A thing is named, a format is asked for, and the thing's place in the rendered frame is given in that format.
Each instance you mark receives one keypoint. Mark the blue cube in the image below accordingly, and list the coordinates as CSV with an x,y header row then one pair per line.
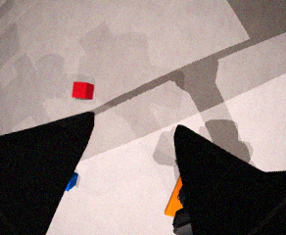
x,y
73,181

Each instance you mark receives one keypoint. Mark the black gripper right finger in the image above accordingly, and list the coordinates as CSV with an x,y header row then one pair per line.
x,y
224,195

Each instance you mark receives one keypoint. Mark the red cube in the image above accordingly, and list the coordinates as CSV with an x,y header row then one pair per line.
x,y
82,90

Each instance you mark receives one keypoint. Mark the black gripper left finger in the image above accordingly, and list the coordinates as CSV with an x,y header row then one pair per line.
x,y
36,166

